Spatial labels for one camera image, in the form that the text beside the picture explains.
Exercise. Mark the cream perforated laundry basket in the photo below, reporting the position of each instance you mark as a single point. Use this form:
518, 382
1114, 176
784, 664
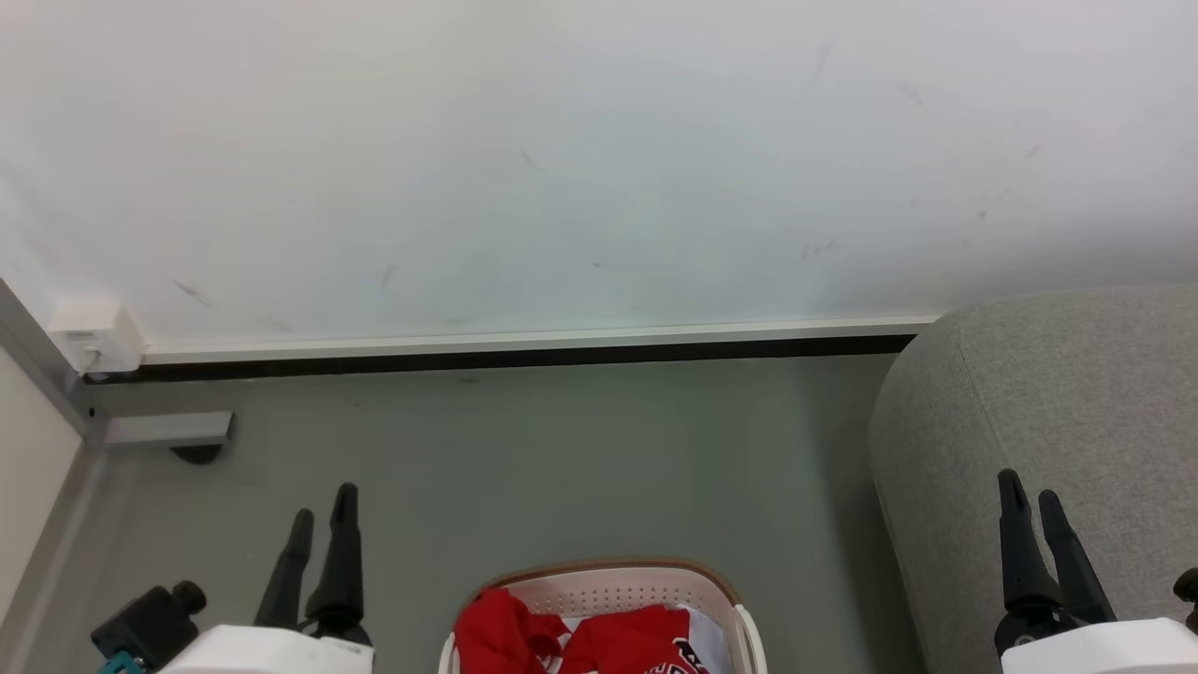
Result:
618, 585

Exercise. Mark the grey metal frame post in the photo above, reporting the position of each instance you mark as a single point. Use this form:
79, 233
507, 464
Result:
42, 374

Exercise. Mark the white wall socket box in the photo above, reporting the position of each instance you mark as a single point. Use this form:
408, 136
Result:
96, 335

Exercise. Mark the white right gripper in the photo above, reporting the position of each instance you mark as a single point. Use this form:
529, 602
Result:
1095, 651

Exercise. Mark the white garment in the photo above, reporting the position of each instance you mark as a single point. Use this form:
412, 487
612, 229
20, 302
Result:
713, 641

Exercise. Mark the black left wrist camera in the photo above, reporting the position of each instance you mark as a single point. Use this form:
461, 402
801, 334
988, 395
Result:
150, 622

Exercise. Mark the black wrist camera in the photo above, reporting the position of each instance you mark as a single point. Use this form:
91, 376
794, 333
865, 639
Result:
1189, 590
150, 622

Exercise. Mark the red and white jersey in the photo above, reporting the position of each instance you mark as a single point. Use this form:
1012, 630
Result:
618, 641

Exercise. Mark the white and black baseboard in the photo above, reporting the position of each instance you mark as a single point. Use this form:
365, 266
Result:
524, 348

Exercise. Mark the black rubber foot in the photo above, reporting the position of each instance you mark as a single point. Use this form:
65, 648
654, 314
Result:
197, 454

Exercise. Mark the grey fabric sofa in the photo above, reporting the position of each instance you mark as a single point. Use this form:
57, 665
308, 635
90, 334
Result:
1058, 393

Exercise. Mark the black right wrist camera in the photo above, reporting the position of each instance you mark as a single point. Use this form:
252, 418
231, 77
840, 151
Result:
1189, 590

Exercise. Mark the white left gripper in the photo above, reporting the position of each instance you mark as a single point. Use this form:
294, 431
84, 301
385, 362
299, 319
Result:
271, 652

